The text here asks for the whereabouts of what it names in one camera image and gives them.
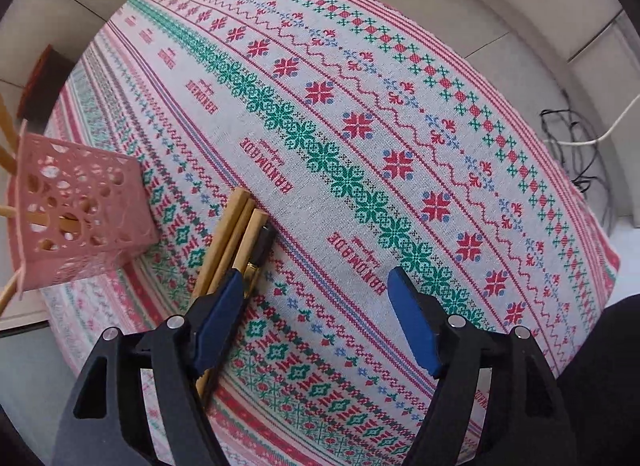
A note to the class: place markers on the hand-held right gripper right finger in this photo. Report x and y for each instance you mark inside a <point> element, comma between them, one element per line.
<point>415,326</point>

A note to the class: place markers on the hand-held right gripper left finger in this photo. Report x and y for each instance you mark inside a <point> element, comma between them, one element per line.
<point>220,316</point>

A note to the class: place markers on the dark chopstick with gold band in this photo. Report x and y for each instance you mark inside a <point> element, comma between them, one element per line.
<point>262,246</point>

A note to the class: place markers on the pink perforated plastic basket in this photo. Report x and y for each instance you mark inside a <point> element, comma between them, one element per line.
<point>100,226</point>

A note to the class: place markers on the patterned striped tablecloth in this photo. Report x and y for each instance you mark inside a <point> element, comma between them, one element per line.
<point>350,145</point>

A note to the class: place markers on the person's black pants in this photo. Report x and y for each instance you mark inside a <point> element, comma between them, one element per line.
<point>605,386</point>

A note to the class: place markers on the brown trash bin red liner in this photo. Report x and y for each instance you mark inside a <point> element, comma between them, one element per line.
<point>47,80</point>

